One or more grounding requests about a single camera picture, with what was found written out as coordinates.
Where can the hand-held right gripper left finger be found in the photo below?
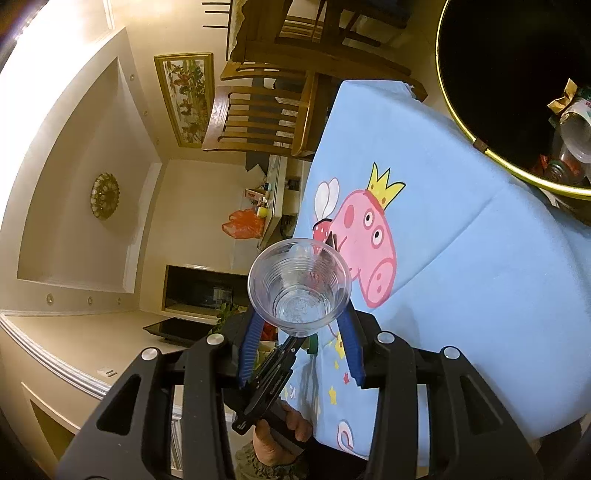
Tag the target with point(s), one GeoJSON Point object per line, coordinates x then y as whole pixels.
{"type": "Point", "coordinates": [251, 341]}

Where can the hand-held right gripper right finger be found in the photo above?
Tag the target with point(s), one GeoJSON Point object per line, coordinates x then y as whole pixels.
{"type": "Point", "coordinates": [348, 341]}

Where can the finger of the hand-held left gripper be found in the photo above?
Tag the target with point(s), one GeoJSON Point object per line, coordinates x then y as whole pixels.
{"type": "Point", "coordinates": [331, 242]}

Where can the clear plastic cup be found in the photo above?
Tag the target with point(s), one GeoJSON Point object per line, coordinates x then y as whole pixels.
{"type": "Point", "coordinates": [300, 304]}

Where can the red foil wrapper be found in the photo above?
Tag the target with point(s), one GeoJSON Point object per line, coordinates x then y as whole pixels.
{"type": "Point", "coordinates": [545, 163]}

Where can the black bin with gold rim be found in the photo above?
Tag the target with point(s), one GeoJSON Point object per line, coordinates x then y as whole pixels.
{"type": "Point", "coordinates": [498, 69]}

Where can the clear plastic water bottle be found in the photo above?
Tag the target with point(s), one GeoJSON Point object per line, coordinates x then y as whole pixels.
{"type": "Point", "coordinates": [575, 143]}

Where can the golden brown wrapper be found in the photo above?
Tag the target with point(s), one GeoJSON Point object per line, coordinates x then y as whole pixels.
{"type": "Point", "coordinates": [561, 99]}

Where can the person's left hand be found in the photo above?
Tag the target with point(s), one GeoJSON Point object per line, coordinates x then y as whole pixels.
{"type": "Point", "coordinates": [299, 427]}

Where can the green potted plant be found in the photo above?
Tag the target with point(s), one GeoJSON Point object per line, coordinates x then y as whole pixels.
{"type": "Point", "coordinates": [228, 311]}

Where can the white glass-top coffee table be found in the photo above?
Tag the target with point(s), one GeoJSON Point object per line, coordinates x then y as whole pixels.
{"type": "Point", "coordinates": [277, 194]}

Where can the orange plastic bag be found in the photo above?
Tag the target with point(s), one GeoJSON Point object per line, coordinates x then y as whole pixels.
{"type": "Point", "coordinates": [242, 224]}

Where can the blue cartoon pig tablecloth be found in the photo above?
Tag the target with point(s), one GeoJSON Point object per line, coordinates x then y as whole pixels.
{"type": "Point", "coordinates": [461, 254]}

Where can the wooden slat-back chair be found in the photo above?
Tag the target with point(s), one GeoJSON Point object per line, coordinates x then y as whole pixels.
{"type": "Point", "coordinates": [258, 115]}
{"type": "Point", "coordinates": [323, 55]}

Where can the framed horse painting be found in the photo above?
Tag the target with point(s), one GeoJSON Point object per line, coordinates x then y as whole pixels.
{"type": "Point", "coordinates": [187, 99]}

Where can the round gold ceiling lamp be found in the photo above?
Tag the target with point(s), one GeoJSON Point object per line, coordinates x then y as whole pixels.
{"type": "Point", "coordinates": [105, 196]}

